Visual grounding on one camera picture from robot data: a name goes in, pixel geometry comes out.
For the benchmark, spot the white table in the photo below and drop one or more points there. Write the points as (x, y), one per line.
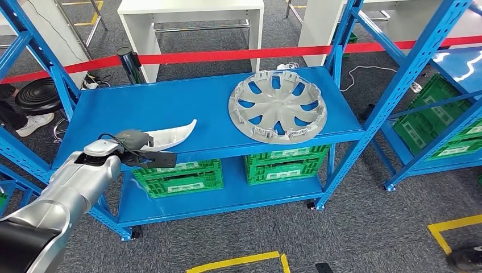
(410, 22)
(188, 5)

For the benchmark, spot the yellow floor tape square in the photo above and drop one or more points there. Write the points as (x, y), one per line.
(233, 260)
(452, 224)

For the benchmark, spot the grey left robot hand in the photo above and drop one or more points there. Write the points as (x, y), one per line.
(131, 139)

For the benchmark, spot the white panel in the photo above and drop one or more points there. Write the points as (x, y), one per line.
(316, 26)
(49, 34)

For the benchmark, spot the green plastic crate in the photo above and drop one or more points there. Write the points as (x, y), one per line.
(353, 37)
(188, 188)
(177, 167)
(286, 154)
(2, 199)
(436, 98)
(282, 175)
(452, 150)

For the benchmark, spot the black stanchion post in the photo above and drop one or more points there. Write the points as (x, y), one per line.
(130, 66)

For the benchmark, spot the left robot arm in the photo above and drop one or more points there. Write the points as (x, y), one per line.
(64, 196)

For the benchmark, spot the silver wheel cover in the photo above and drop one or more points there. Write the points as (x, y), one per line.
(278, 107)

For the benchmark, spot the blue metal shelf rack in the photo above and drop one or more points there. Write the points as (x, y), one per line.
(169, 109)
(17, 179)
(452, 68)

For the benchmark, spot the black round stool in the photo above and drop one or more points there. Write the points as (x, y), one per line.
(37, 96)

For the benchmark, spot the white curved plastic part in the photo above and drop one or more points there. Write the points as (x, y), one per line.
(169, 137)

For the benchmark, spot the red barrier tape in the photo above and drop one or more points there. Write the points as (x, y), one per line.
(226, 55)

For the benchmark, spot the white power strip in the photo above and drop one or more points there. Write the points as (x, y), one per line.
(288, 66)

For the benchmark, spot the person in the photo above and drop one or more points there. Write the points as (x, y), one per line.
(465, 258)
(34, 124)

